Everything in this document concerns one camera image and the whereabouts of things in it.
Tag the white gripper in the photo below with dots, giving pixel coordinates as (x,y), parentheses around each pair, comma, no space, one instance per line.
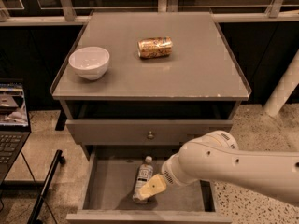
(172,172)

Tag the clear blue plastic bottle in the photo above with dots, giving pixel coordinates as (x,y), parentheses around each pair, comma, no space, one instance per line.
(144,174)

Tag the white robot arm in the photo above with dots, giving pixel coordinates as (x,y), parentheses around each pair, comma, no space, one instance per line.
(216,157)

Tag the round metal drawer knob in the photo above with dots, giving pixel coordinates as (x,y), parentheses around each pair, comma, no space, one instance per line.
(150,135)

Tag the open middle drawer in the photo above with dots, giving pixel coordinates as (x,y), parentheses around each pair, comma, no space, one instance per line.
(107,195)

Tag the closed grey top drawer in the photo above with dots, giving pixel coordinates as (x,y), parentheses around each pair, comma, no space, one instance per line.
(134,132)

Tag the grey drawer cabinet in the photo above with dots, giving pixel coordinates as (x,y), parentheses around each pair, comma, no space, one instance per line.
(198,80)

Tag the black laptop stand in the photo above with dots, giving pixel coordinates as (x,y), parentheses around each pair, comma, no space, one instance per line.
(41,187)

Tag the gold drink can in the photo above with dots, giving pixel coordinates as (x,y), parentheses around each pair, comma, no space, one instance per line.
(154,47)

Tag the white ceramic bowl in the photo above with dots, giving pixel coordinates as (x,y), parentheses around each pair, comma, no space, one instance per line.
(89,62)

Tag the black laptop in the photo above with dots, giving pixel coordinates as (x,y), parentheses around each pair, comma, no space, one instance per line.
(15,125)

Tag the white diagonal pillar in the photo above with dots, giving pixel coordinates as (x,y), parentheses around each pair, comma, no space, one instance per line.
(283,90)

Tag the metal window railing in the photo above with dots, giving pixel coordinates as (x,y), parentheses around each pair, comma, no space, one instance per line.
(50,12)

